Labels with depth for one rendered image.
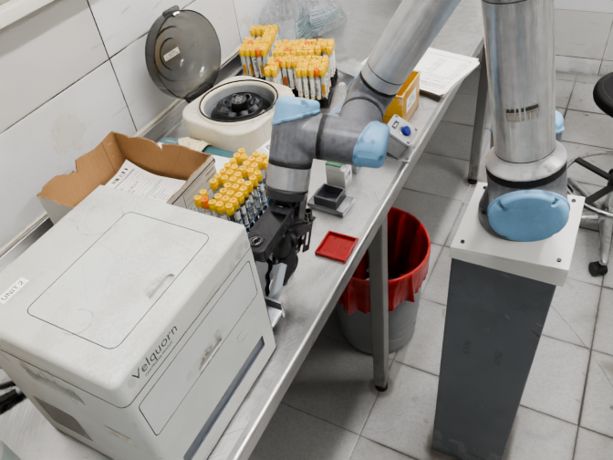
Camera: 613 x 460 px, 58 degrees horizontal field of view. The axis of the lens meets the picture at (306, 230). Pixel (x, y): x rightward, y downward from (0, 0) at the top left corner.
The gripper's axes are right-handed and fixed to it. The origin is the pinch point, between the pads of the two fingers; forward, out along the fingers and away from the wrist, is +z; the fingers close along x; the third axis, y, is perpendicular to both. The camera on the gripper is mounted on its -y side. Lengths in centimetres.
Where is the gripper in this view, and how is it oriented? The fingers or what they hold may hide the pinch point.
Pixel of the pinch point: (267, 298)
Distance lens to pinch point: 99.4
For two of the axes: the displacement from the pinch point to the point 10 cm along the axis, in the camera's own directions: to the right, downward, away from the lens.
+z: -1.3, 9.5, 2.9
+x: -8.9, -2.4, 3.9
